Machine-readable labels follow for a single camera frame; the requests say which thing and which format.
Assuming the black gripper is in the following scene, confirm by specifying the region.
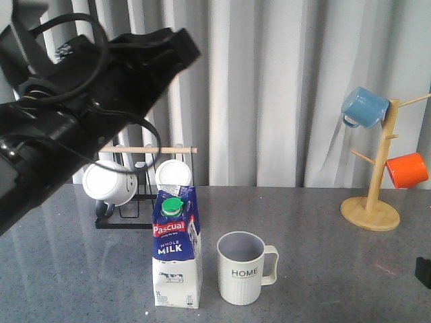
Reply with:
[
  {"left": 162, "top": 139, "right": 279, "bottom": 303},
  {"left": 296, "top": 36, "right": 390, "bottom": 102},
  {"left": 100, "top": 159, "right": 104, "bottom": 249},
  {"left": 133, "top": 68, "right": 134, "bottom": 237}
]
[{"left": 18, "top": 28, "right": 199, "bottom": 162}]

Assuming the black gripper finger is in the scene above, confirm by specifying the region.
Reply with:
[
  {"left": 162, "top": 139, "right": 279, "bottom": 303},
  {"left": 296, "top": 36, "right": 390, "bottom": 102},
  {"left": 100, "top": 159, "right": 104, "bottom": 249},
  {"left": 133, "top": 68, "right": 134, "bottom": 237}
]
[{"left": 415, "top": 257, "right": 431, "bottom": 289}]

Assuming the Pascual whole milk carton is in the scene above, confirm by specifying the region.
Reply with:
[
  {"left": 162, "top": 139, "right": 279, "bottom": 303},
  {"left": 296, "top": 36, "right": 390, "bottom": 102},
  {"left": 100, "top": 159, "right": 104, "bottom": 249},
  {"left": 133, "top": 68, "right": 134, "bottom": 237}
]
[{"left": 152, "top": 184, "right": 203, "bottom": 309}]

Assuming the cream HOME mug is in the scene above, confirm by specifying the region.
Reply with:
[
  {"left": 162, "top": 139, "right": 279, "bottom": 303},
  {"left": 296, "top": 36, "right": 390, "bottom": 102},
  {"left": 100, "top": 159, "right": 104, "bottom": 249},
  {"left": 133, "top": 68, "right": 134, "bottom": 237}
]
[{"left": 217, "top": 231, "right": 279, "bottom": 306}]

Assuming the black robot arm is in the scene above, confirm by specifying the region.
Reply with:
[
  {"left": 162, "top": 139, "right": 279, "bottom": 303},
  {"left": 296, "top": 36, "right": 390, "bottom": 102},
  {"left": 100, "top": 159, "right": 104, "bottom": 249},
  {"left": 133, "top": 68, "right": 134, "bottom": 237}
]
[{"left": 1, "top": 1, "right": 430, "bottom": 231}]

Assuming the wooden mug tree stand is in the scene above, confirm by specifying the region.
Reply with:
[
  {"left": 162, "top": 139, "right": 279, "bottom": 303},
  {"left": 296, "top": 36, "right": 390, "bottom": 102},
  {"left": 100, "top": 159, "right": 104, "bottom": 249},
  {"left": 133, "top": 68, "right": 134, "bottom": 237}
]
[{"left": 340, "top": 94, "right": 430, "bottom": 231}]

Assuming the white smiley face mug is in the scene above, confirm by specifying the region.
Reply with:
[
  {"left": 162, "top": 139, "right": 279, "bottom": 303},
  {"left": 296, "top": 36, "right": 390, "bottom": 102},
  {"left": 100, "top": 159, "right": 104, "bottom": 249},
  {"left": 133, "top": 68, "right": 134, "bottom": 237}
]
[{"left": 82, "top": 160, "right": 138, "bottom": 218}]

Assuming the orange enamel mug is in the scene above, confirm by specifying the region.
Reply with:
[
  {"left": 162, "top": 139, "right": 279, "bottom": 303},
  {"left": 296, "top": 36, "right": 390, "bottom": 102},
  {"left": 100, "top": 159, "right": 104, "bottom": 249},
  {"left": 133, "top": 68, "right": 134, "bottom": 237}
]
[{"left": 386, "top": 152, "right": 429, "bottom": 188}]

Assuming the white ribbed mug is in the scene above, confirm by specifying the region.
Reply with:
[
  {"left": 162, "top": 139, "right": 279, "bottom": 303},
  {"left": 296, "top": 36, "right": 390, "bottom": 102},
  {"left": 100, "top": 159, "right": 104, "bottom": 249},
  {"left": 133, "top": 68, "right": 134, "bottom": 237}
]
[{"left": 155, "top": 159, "right": 192, "bottom": 186}]

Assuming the grey pleated curtain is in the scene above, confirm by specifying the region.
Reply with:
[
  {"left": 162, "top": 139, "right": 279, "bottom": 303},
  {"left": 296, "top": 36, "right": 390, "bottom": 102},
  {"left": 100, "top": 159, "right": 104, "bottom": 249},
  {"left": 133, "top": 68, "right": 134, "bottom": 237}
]
[{"left": 30, "top": 1, "right": 430, "bottom": 188}]

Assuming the blue enamel mug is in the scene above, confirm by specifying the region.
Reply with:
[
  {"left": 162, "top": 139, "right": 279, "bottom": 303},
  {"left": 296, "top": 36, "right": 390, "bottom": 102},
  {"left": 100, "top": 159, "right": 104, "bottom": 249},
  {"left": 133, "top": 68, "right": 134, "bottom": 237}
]
[{"left": 341, "top": 87, "right": 390, "bottom": 129}]

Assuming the black wire mug rack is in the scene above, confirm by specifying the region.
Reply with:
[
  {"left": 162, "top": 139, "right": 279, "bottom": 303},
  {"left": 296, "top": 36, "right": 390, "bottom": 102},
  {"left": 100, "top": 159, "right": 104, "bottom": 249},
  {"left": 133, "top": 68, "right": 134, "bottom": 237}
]
[{"left": 95, "top": 144, "right": 197, "bottom": 229}]

